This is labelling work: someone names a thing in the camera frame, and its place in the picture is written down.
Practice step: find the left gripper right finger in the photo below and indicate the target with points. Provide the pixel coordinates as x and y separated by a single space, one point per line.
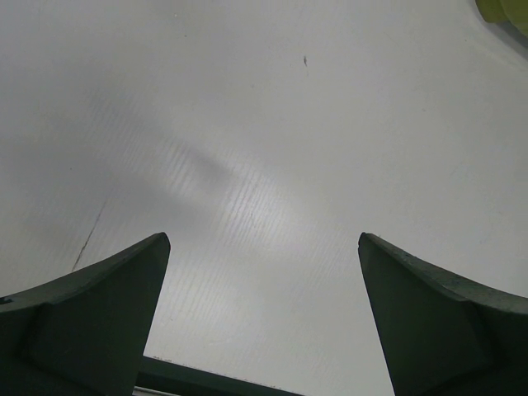
442 333

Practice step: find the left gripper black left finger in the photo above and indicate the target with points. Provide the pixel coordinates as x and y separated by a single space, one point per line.
84 333

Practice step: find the olive green plastic bin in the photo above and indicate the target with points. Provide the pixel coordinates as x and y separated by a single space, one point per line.
514 12

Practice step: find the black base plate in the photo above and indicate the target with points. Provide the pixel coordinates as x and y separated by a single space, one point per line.
168 378

